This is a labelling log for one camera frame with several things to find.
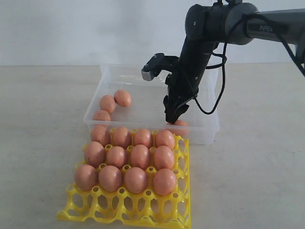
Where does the clear plastic container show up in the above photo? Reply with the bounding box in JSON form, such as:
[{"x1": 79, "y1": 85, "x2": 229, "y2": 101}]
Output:
[{"x1": 83, "y1": 64, "x2": 219, "y2": 145}]

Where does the yellow plastic egg tray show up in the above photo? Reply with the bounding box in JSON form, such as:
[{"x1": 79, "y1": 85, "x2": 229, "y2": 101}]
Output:
[{"x1": 57, "y1": 136, "x2": 192, "y2": 229}]

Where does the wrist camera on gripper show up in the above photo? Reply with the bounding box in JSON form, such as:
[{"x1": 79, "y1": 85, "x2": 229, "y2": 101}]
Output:
[{"x1": 141, "y1": 53, "x2": 179, "y2": 81}]

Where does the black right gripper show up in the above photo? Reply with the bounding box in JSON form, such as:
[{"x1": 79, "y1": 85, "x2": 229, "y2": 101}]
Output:
[{"x1": 163, "y1": 54, "x2": 207, "y2": 124}]

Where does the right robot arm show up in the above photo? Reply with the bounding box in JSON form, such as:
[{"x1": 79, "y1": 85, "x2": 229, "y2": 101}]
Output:
[{"x1": 145, "y1": 0, "x2": 305, "y2": 123}]

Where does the brown egg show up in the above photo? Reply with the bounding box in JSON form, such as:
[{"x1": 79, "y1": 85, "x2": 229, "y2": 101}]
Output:
[
  {"x1": 166, "y1": 120, "x2": 190, "y2": 137},
  {"x1": 99, "y1": 94, "x2": 116, "y2": 114},
  {"x1": 155, "y1": 129, "x2": 175, "y2": 150},
  {"x1": 133, "y1": 128, "x2": 153, "y2": 148},
  {"x1": 114, "y1": 89, "x2": 132, "y2": 107},
  {"x1": 92, "y1": 110, "x2": 111, "y2": 121},
  {"x1": 106, "y1": 146, "x2": 128, "y2": 168},
  {"x1": 130, "y1": 144, "x2": 151, "y2": 170},
  {"x1": 74, "y1": 164, "x2": 98, "y2": 191},
  {"x1": 152, "y1": 168, "x2": 176, "y2": 196},
  {"x1": 153, "y1": 146, "x2": 175, "y2": 170},
  {"x1": 113, "y1": 126, "x2": 132, "y2": 149},
  {"x1": 83, "y1": 141, "x2": 105, "y2": 168},
  {"x1": 124, "y1": 167, "x2": 148, "y2": 194},
  {"x1": 98, "y1": 165, "x2": 123, "y2": 192},
  {"x1": 90, "y1": 125, "x2": 111, "y2": 146}
]

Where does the black cable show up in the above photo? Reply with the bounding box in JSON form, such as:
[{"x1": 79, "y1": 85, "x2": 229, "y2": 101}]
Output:
[{"x1": 194, "y1": 11, "x2": 305, "y2": 115}]

